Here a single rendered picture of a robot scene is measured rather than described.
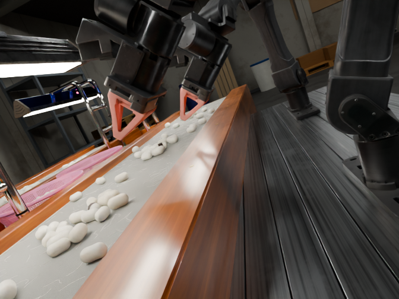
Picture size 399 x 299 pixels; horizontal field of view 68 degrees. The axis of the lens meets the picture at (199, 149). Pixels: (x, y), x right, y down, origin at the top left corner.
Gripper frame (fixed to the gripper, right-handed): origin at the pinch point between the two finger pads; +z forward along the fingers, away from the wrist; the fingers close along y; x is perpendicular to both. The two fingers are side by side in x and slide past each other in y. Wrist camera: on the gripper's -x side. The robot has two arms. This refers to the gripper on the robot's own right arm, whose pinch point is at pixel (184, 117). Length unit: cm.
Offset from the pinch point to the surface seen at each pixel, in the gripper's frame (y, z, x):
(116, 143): -76, 52, -36
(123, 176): 9.8, 16.8, -5.6
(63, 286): 46.3, 10.3, 1.5
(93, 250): 42.9, 7.3, 2.1
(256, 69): -716, 1, 32
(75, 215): 28.6, 16.8, -6.3
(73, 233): 36.6, 12.7, -2.8
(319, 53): -732, -102, 149
